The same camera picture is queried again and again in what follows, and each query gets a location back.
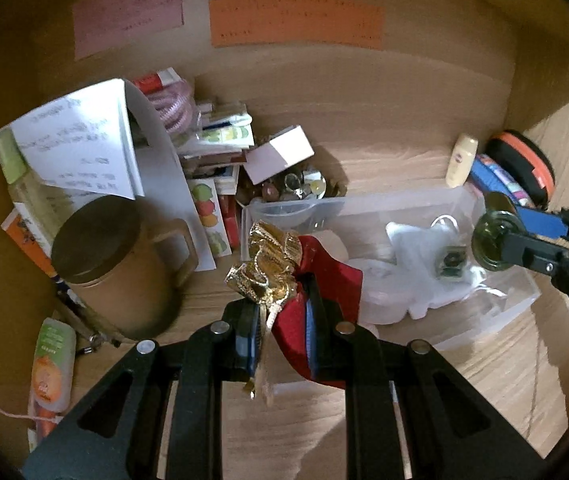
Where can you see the white folded card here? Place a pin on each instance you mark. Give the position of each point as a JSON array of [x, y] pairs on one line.
[[164, 180]]

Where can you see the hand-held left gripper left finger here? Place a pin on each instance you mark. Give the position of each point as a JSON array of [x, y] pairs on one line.
[[245, 345]]

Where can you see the small clear box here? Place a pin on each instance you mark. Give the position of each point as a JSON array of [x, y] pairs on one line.
[[294, 212]]

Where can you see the small pink and white box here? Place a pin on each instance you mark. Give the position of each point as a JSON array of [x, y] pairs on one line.
[[284, 152]]

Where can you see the orange and black round case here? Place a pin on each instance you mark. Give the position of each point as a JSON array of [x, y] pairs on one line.
[[526, 165]]

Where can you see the orange sticky note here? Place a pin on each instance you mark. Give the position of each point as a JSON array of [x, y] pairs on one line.
[[294, 22]]

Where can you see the brown mug with lid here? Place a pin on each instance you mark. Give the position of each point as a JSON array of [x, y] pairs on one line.
[[114, 285]]

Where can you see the fruit pattern box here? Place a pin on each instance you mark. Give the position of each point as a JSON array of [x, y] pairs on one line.
[[207, 215]]

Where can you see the black pen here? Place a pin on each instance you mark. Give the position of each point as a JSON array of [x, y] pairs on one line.
[[82, 322]]

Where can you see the red pouch with gold ribbon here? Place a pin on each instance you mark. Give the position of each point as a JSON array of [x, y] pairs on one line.
[[334, 280]]

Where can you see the orange and green cream tube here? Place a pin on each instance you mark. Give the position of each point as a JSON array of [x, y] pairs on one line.
[[52, 360]]

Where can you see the clear plastic storage bin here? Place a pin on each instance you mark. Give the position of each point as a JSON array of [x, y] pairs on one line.
[[364, 210]]

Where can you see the pink spiral coil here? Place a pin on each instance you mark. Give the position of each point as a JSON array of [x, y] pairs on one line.
[[174, 107]]

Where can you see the pile of small cards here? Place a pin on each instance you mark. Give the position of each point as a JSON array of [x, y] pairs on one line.
[[219, 135]]

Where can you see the small pale yellow bottle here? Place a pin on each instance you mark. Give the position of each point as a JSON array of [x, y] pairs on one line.
[[461, 160]]

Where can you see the orange printed box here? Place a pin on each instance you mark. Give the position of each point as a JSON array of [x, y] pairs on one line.
[[29, 245]]

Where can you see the green translucent roll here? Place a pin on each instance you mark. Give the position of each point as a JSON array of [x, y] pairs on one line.
[[486, 245]]

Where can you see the handwritten white paper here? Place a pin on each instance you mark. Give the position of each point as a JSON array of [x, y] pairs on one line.
[[74, 145]]

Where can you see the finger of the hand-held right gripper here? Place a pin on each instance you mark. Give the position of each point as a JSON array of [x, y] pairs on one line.
[[534, 252], [539, 223]]

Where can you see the wooden desktop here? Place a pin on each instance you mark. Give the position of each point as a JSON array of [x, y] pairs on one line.
[[489, 360]]

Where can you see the blue printed packet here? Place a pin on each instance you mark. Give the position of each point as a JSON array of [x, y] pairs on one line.
[[501, 180]]

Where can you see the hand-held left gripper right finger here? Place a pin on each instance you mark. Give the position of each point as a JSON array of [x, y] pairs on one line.
[[314, 345]]

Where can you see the red and white box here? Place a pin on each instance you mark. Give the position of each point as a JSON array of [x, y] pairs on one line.
[[157, 80]]

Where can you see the pink sticky note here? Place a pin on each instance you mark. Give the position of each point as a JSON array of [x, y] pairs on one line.
[[127, 15]]

